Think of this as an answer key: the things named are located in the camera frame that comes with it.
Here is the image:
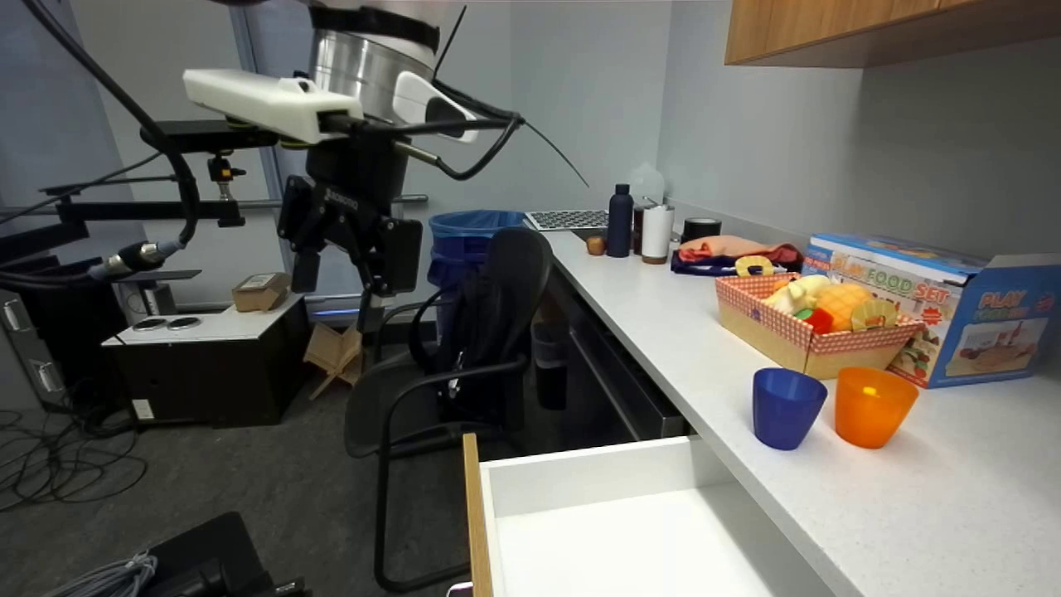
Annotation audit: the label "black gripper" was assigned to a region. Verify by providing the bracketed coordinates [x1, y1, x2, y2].
[274, 129, 428, 335]

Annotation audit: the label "white drawer with wooden front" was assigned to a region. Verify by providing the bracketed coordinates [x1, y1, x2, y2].
[459, 427, 842, 597]

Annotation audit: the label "small cardboard box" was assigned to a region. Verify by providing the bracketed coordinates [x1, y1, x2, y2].
[230, 269, 293, 316]

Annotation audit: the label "blue trash bin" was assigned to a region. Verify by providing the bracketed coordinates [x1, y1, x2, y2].
[428, 209, 529, 359]

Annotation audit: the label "black office chair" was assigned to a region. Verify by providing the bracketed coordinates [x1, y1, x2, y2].
[341, 225, 579, 594]

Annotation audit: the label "black low cabinet white top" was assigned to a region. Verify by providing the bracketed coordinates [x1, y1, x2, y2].
[99, 295, 314, 430]

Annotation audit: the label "black glasses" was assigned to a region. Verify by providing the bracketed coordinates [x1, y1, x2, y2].
[129, 316, 204, 335]

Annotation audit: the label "dark blue bottle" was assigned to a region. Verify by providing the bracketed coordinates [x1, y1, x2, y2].
[602, 178, 640, 261]

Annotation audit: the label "black equipment rack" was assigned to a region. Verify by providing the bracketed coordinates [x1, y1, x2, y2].
[0, 225, 150, 414]

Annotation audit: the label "stainless steel dishwasher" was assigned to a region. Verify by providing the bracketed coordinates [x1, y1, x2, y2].
[526, 261, 697, 449]

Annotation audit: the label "white mug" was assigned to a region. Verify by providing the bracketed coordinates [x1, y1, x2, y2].
[640, 201, 675, 264]

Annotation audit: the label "black cylindrical container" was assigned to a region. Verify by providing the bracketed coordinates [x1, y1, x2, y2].
[680, 215, 725, 244]

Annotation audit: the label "yellow and black round item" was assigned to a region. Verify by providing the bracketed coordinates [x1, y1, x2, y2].
[733, 253, 778, 283]

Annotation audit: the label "pale yellow toy food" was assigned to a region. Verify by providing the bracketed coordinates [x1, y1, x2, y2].
[765, 273, 838, 317]

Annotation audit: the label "blue plastic cup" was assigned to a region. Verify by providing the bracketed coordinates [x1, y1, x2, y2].
[749, 363, 831, 454]

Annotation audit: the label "orange-yellow toy food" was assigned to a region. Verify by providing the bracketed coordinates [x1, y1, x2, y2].
[822, 283, 901, 335]

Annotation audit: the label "orange plastic cup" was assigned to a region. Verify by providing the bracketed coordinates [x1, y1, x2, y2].
[831, 363, 921, 450]

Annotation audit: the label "wooden upper cabinet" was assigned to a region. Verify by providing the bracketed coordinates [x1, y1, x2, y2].
[723, 0, 1061, 70]

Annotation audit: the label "blue toy food box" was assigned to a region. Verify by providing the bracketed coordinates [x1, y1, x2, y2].
[802, 231, 1061, 391]

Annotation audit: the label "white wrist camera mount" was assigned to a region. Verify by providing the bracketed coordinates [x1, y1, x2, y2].
[179, 67, 358, 148]

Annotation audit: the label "black side camera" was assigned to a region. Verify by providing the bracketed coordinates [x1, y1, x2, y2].
[139, 117, 280, 154]

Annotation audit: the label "black side camera bar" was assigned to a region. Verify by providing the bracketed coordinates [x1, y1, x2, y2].
[43, 183, 249, 231]

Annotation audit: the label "black thick robot cable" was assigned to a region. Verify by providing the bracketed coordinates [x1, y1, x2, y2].
[21, 0, 208, 264]

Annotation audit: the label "black floor cables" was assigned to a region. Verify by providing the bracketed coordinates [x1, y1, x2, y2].
[0, 404, 151, 515]

